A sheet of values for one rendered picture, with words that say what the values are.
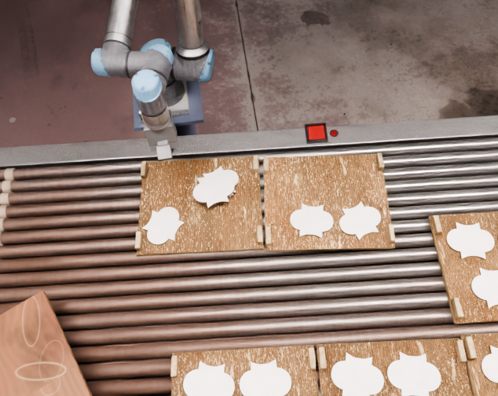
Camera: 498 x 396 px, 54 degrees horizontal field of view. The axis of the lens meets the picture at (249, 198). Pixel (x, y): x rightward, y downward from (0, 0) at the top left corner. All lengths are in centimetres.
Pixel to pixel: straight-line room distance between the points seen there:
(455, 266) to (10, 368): 132
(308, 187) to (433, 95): 172
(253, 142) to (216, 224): 36
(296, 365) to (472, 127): 106
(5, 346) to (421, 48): 289
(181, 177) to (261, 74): 162
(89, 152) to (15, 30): 215
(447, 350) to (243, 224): 71
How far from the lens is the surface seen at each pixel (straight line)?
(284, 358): 149
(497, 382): 159
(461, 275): 165
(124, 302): 160
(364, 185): 170
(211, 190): 163
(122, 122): 312
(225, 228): 161
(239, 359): 149
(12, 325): 157
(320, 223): 161
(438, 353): 156
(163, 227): 163
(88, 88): 336
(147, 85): 132
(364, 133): 185
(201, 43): 177
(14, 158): 199
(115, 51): 146
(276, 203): 164
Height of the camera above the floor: 240
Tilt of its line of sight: 62 degrees down
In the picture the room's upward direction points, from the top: 5 degrees counter-clockwise
